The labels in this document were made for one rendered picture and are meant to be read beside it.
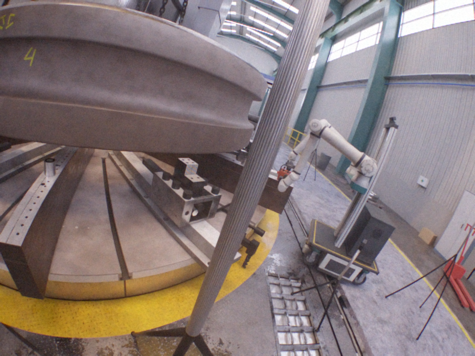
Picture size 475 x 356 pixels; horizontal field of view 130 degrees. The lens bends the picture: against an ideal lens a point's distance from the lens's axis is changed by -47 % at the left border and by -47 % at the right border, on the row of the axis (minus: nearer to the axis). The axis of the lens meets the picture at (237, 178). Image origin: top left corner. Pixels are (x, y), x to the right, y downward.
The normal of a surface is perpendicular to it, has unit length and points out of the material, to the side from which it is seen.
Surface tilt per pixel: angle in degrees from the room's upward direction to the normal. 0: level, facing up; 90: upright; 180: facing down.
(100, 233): 0
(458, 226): 90
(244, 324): 0
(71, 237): 0
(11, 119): 90
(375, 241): 90
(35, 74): 88
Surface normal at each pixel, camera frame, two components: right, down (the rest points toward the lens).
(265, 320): 0.31, -0.89
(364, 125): 0.01, 0.34
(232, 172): -0.29, 0.23
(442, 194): -0.95, -0.29
